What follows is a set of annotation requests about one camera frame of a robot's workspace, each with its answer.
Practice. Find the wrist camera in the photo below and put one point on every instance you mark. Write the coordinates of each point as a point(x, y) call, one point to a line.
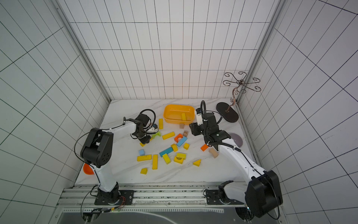
point(154, 129)
point(199, 118)

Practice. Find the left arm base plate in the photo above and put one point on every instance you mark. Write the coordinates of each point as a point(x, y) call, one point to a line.
point(116, 198)

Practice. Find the yellow short block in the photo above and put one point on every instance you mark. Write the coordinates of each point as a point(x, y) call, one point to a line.
point(166, 158)

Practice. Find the brown wood cube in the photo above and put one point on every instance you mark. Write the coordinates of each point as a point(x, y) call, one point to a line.
point(185, 133)

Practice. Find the teal long block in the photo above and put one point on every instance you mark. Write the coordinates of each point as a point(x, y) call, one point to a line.
point(166, 151)

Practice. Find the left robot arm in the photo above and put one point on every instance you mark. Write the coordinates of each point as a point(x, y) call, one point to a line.
point(97, 149)

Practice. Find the natural wood cylinder block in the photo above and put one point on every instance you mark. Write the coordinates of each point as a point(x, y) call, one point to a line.
point(213, 152)

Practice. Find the yellow cube centre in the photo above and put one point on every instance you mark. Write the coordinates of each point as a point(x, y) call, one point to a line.
point(174, 147)

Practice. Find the orange bowl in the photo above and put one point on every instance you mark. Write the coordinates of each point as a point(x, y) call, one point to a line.
point(87, 169)

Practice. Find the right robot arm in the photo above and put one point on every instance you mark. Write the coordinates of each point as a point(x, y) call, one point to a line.
point(261, 192)

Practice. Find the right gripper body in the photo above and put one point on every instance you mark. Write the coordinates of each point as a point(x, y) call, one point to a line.
point(196, 129)

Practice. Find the light blue long block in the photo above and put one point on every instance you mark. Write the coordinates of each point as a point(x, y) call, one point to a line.
point(182, 141)

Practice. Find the purple bowl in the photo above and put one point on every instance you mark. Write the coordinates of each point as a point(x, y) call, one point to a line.
point(237, 139)

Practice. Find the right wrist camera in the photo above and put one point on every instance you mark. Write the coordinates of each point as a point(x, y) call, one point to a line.
point(199, 118)

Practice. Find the light blue small cube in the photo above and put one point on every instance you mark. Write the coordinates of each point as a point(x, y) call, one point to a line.
point(141, 152)

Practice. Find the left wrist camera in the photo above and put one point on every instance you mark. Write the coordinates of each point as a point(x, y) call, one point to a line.
point(154, 129)

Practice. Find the aluminium rail frame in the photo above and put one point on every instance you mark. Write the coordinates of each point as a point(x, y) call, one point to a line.
point(147, 197)

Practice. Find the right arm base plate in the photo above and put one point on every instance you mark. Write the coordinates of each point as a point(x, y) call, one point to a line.
point(217, 197)

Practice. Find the green arch block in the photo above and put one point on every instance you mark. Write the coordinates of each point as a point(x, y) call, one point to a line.
point(156, 134)

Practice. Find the yellow long block upright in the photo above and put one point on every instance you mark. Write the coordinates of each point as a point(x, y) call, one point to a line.
point(155, 162)

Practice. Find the orange arch block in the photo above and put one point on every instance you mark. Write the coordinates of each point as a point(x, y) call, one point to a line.
point(178, 137)

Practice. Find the black metal hook stand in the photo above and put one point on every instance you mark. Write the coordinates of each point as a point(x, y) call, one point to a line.
point(226, 110)

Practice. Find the yellow triangle block right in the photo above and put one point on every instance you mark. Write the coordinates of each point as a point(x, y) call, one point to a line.
point(197, 163)

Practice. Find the orange long block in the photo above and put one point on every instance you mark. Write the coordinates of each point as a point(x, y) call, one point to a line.
point(204, 147)

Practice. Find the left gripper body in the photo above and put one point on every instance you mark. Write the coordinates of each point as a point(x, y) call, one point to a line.
point(143, 137)

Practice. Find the yellow plastic tub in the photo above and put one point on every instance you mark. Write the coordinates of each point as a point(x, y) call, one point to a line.
point(172, 114)

